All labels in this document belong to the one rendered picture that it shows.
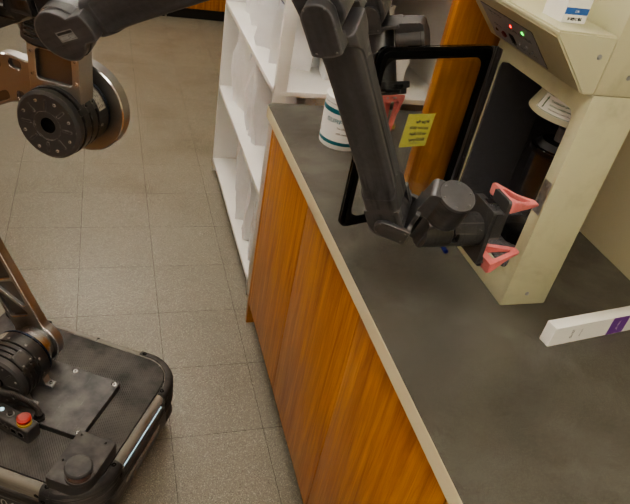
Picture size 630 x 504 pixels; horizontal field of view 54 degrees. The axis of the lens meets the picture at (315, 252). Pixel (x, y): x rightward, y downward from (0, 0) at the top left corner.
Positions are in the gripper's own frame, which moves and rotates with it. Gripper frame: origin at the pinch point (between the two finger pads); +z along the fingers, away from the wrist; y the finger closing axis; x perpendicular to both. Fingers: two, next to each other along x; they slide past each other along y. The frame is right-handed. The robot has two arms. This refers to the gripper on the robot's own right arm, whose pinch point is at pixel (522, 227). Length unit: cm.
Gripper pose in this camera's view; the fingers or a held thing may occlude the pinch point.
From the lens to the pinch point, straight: 112.0
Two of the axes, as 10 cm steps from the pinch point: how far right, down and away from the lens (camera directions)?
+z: 9.6, -0.3, 2.9
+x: -2.6, -5.8, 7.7
